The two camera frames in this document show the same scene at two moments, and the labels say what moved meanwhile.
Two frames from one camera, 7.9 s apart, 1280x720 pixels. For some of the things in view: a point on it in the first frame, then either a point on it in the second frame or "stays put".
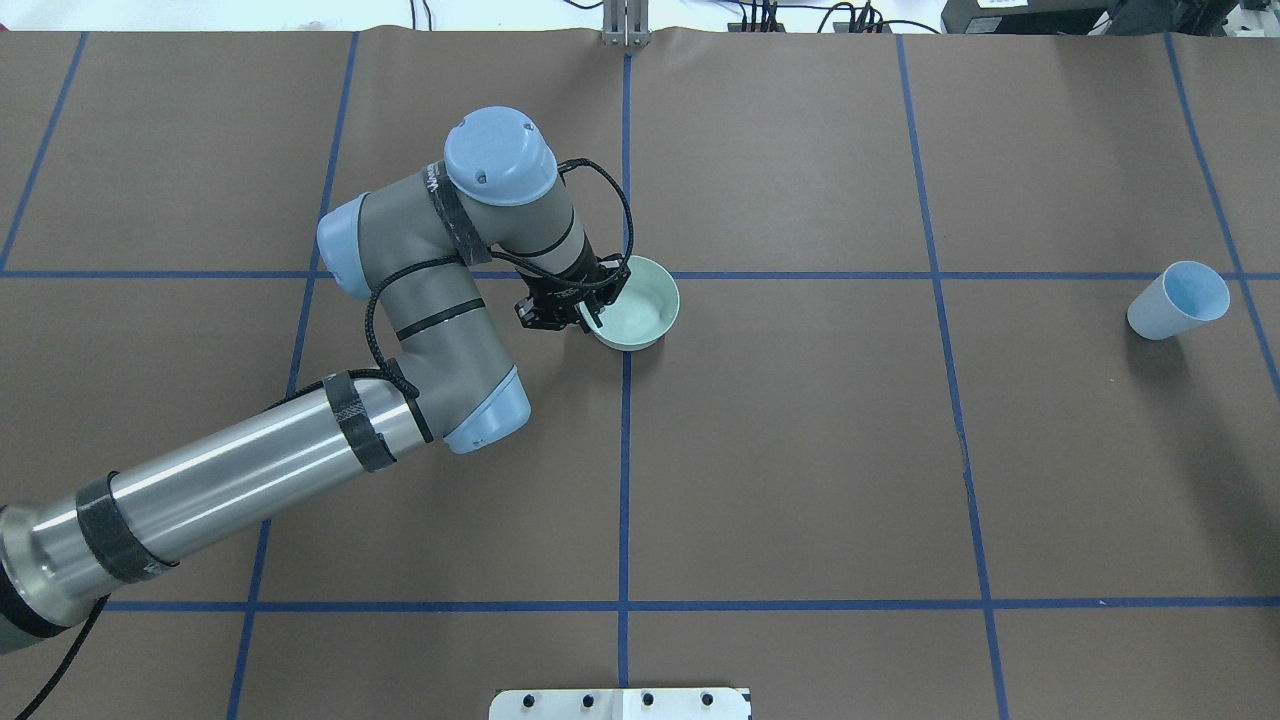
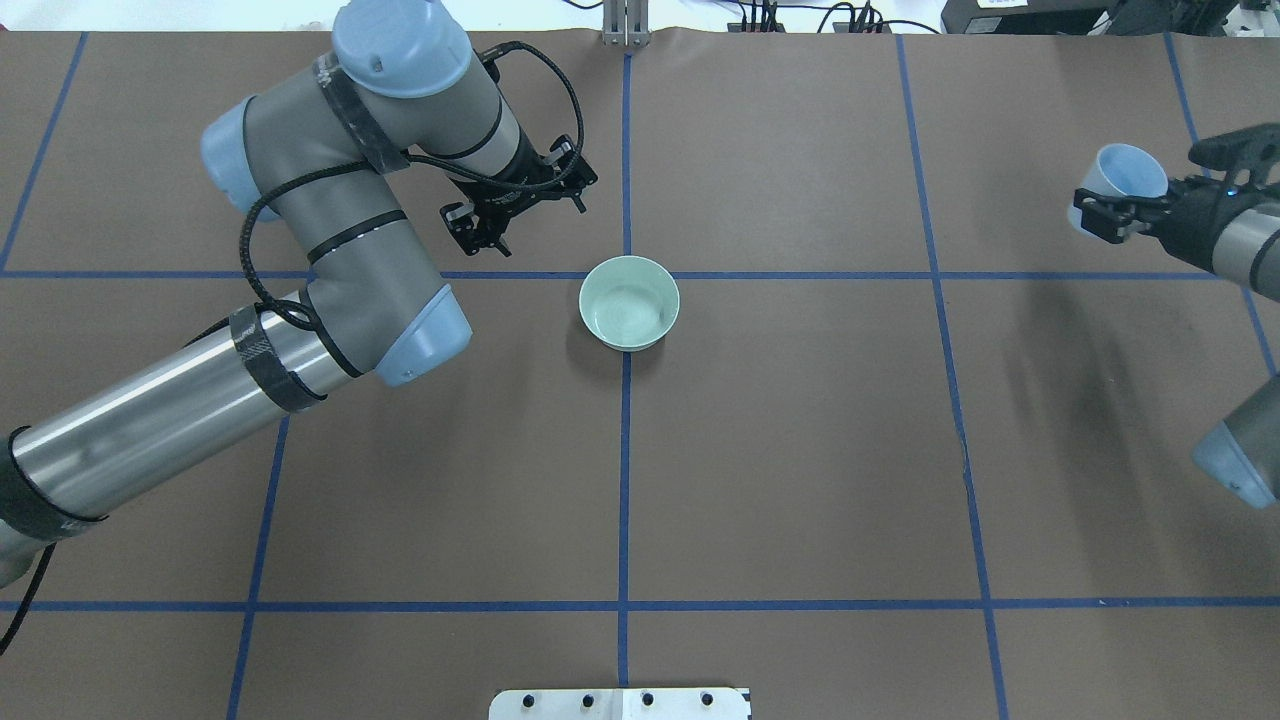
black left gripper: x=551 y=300 → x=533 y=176
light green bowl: x=643 y=311 stays put
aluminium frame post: x=626 y=23 stays put
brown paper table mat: x=899 y=457 stays put
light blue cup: x=1187 y=294 → x=1124 y=170
